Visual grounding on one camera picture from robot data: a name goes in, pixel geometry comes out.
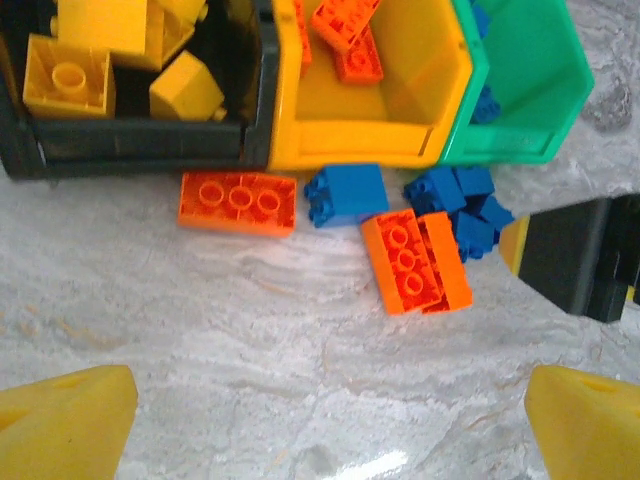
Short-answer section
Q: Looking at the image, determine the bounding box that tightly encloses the yellow lego brick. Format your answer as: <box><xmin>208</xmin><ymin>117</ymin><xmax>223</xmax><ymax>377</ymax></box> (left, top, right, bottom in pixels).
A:
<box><xmin>149</xmin><ymin>49</ymin><xmax>227</xmax><ymax>122</ymax></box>
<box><xmin>52</xmin><ymin>0</ymin><xmax>166</xmax><ymax>71</ymax></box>
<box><xmin>159</xmin><ymin>0</ymin><xmax>209</xmax><ymax>51</ymax></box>
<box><xmin>22</xmin><ymin>34</ymin><xmax>116</xmax><ymax>120</ymax></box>

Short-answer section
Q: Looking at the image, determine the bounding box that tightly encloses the yellow plastic bin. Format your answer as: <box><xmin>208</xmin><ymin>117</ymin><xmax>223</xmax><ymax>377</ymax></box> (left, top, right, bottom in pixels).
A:
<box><xmin>269</xmin><ymin>0</ymin><xmax>476</xmax><ymax>174</ymax></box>

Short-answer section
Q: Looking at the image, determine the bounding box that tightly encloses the green plastic bin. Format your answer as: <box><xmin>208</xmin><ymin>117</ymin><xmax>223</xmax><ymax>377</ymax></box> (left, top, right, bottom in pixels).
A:
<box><xmin>439</xmin><ymin>0</ymin><xmax>596</xmax><ymax>169</ymax></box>

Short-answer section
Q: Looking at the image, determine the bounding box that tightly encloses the orange lego brick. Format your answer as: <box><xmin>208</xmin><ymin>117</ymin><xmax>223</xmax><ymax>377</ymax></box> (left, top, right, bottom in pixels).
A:
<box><xmin>360</xmin><ymin>208</ymin><xmax>447</xmax><ymax>317</ymax></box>
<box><xmin>309</xmin><ymin>0</ymin><xmax>384</xmax><ymax>54</ymax></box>
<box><xmin>417</xmin><ymin>210</ymin><xmax>474</xmax><ymax>315</ymax></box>
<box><xmin>335</xmin><ymin>27</ymin><xmax>385</xmax><ymax>84</ymax></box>
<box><xmin>178</xmin><ymin>171</ymin><xmax>298</xmax><ymax>239</ymax></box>

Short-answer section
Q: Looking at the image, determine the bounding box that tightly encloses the black plastic bin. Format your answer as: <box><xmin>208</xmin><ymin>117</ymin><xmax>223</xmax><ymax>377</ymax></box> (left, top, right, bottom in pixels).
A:
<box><xmin>0</xmin><ymin>0</ymin><xmax>279</xmax><ymax>181</ymax></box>

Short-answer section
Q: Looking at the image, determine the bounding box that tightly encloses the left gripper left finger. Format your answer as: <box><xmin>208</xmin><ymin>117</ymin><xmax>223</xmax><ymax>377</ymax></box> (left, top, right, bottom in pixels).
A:
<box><xmin>0</xmin><ymin>364</ymin><xmax>139</xmax><ymax>480</ymax></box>

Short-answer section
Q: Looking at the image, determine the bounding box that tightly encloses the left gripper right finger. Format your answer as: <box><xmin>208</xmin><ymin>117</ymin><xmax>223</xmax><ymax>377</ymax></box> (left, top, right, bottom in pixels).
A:
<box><xmin>524</xmin><ymin>364</ymin><xmax>640</xmax><ymax>480</ymax></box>

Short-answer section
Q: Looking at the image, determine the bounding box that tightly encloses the blue lego brick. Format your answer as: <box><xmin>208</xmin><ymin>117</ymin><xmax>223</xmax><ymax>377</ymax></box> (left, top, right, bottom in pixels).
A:
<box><xmin>452</xmin><ymin>166</ymin><xmax>496</xmax><ymax>202</ymax></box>
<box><xmin>469</xmin><ymin>0</ymin><xmax>494</xmax><ymax>41</ymax></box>
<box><xmin>472</xmin><ymin>84</ymin><xmax>503</xmax><ymax>126</ymax></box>
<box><xmin>452</xmin><ymin>212</ymin><xmax>502</xmax><ymax>264</ymax></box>
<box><xmin>478</xmin><ymin>194</ymin><xmax>516</xmax><ymax>237</ymax></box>
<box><xmin>403</xmin><ymin>166</ymin><xmax>469</xmax><ymax>216</ymax></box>
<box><xmin>303</xmin><ymin>163</ymin><xmax>391</xmax><ymax>229</ymax></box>

